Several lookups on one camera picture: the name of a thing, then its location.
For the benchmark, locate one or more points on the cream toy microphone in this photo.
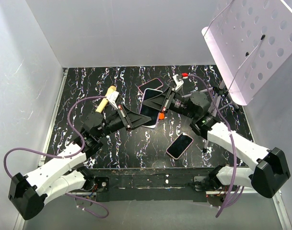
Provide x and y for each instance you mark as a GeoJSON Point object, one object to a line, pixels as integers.
{"type": "Point", "coordinates": [104, 101]}

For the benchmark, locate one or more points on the phone in pink case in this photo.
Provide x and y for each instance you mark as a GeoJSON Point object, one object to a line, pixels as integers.
{"type": "Point", "coordinates": [155, 84]}

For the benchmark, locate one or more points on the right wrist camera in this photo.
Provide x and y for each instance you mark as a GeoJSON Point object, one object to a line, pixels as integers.
{"type": "Point", "coordinates": [179, 81]}

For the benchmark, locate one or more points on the white perforated stand tray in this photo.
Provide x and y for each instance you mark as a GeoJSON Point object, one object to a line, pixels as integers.
{"type": "Point", "coordinates": [249, 40]}

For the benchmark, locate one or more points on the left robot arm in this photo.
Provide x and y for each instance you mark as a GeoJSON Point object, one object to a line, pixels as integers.
{"type": "Point", "coordinates": [29, 193]}

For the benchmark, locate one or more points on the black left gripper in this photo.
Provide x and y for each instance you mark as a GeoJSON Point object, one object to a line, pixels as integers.
{"type": "Point", "coordinates": [132, 119]}

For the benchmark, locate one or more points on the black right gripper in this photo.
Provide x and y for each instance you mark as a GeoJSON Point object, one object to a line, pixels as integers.
{"type": "Point", "coordinates": [163, 101]}

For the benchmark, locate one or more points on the purple phone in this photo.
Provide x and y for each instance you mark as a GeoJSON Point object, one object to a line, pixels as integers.
{"type": "Point", "coordinates": [150, 112]}

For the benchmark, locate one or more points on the white music stand tripod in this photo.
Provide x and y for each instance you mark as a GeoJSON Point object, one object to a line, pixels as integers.
{"type": "Point", "coordinates": [217, 99]}

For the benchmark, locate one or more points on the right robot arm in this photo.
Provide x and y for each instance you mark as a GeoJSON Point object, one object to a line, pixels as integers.
{"type": "Point", "coordinates": [267, 169]}

